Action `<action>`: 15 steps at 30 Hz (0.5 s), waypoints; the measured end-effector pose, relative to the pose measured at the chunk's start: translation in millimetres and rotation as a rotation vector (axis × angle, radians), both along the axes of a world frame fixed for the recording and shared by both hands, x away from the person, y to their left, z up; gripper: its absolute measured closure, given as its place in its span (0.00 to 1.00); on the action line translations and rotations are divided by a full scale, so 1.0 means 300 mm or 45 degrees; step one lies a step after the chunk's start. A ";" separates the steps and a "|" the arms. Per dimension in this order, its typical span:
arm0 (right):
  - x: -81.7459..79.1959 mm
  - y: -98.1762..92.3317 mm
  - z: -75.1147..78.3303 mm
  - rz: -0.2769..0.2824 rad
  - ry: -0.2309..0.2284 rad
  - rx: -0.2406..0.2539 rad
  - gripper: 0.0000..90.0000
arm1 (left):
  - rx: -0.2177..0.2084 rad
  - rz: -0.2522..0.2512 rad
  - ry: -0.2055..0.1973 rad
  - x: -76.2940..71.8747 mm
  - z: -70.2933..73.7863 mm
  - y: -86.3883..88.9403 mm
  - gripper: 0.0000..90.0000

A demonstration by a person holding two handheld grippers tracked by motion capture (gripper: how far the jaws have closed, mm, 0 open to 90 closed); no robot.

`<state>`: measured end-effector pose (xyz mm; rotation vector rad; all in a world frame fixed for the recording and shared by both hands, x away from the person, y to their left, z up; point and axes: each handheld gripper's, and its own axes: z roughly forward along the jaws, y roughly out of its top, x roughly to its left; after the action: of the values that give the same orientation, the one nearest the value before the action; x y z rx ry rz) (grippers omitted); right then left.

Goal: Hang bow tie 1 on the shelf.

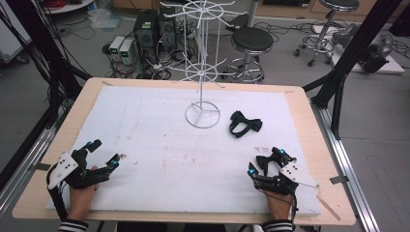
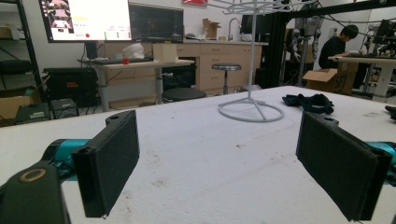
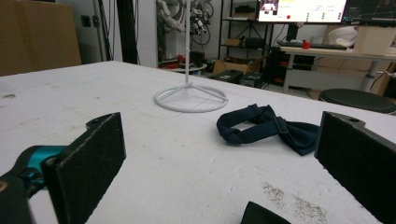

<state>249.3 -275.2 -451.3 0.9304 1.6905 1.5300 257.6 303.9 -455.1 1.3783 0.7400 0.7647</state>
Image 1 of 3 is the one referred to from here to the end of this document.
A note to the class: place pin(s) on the white platform with grey device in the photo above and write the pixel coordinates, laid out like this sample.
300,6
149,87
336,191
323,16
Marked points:
370,48

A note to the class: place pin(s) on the black stool on castors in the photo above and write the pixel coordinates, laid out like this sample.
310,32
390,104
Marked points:
325,38

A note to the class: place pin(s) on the aluminium rail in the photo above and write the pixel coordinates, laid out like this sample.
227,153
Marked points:
349,180
24,164

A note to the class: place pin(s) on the black computer tower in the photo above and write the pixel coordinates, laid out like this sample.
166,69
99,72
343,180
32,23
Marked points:
145,32
168,30

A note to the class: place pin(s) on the grey tape strip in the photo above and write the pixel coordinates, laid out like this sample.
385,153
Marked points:
339,179
40,166

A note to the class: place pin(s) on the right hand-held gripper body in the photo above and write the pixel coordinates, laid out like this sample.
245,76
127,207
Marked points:
283,180

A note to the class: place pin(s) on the person's left hand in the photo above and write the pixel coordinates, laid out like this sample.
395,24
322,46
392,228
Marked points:
80,201

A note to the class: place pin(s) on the black bow tie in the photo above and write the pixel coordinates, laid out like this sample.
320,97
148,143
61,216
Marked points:
246,124
265,163

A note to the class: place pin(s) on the black round stool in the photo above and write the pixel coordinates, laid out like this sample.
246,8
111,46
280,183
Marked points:
252,40

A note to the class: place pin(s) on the clear plastic bag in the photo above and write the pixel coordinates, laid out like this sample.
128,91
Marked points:
104,17

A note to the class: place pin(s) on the white power supply unit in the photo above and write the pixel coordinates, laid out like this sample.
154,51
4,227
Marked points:
116,46
126,51

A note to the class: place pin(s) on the white foam board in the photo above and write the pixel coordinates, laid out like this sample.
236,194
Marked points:
180,154

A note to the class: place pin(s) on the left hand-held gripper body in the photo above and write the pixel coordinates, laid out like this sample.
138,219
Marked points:
64,167

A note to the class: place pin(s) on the round white table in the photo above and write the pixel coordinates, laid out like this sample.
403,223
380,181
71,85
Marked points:
69,6

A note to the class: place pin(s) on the person's right hand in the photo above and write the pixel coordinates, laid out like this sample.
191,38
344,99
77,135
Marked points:
278,206

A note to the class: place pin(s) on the thin wooden stick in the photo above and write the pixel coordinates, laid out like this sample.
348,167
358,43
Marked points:
328,208

